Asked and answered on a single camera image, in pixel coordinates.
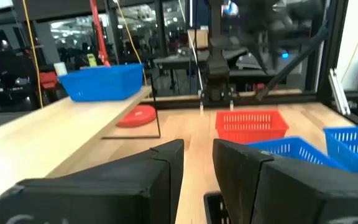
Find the cardboard box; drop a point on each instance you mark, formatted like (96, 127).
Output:
(201, 39)

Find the silver aluminium bracket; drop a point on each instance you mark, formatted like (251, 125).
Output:
(339, 93)

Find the red plastic basket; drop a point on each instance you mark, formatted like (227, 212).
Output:
(250, 133)

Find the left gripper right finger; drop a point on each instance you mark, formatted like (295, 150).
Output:
(291, 193)

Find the wooden shelf with black legs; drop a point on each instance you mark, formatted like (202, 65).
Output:
(42, 133)

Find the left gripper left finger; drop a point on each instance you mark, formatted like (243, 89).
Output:
(120, 186)

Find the black plastic basket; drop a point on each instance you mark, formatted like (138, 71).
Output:
(211, 208)

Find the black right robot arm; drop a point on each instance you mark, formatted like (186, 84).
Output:
(217, 71)

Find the black aluminium table frame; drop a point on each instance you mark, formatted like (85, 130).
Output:
(331, 62)

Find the blue plastic basket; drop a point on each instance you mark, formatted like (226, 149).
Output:
(104, 82)
(353, 161)
(291, 143)

